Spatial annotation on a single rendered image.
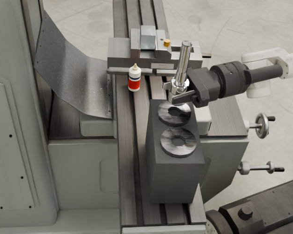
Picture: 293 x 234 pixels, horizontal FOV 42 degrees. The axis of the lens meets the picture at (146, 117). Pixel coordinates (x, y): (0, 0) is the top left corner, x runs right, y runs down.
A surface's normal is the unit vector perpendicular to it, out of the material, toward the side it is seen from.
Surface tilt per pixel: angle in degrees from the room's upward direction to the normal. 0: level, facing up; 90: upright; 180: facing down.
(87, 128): 90
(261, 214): 0
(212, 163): 90
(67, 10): 0
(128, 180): 0
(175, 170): 90
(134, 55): 90
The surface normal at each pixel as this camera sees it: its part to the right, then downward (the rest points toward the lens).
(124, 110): 0.07, -0.68
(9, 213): 0.08, 0.72
